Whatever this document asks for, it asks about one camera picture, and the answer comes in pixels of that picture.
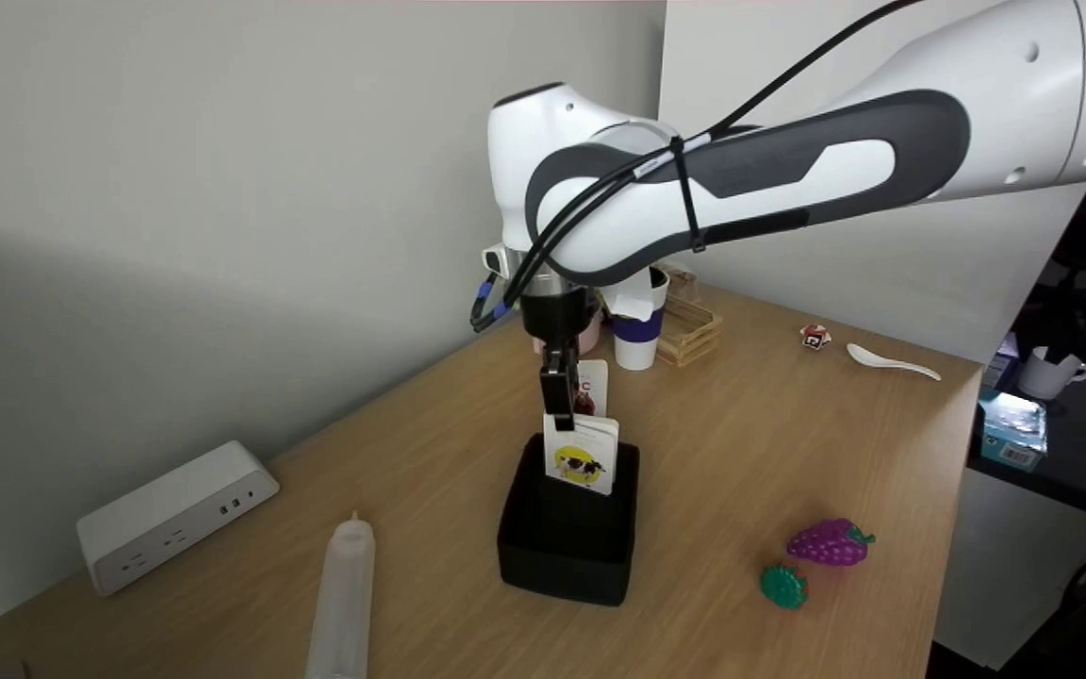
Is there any stack of wooden coasters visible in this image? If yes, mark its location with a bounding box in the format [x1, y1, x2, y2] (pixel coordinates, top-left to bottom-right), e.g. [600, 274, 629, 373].
[655, 269, 724, 368]

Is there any paper cup with purple band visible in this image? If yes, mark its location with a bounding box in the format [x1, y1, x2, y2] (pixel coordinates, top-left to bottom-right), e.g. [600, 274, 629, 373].
[611, 268, 671, 372]

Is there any translucent squeeze bottle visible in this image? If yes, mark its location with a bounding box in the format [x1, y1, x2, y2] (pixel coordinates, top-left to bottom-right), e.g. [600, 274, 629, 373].
[304, 511, 377, 679]

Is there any white power strip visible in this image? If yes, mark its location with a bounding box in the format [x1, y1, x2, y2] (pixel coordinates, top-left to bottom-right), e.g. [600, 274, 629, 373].
[75, 439, 281, 598]

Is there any white mug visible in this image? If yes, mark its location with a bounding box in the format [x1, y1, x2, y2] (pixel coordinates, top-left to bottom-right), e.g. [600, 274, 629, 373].
[1016, 345, 1086, 402]

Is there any black box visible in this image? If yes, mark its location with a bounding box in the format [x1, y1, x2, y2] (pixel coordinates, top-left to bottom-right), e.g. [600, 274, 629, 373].
[497, 433, 642, 607]

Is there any green toy berry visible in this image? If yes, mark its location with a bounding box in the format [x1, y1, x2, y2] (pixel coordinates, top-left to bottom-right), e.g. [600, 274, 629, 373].
[759, 563, 810, 610]

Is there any blue carton box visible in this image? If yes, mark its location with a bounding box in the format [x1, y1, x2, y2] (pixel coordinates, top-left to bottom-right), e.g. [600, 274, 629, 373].
[979, 388, 1049, 473]

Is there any purple toy berry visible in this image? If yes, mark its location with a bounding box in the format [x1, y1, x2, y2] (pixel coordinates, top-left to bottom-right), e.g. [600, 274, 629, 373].
[785, 518, 877, 568]

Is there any white plastic spoon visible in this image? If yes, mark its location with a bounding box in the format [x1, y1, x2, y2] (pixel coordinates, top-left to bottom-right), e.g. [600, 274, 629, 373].
[846, 342, 943, 383]

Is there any small book with cow picture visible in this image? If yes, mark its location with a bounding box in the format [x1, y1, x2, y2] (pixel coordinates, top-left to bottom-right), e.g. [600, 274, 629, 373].
[542, 412, 620, 497]

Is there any small white and red book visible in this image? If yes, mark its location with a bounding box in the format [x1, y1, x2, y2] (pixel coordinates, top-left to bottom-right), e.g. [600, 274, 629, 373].
[574, 358, 611, 420]

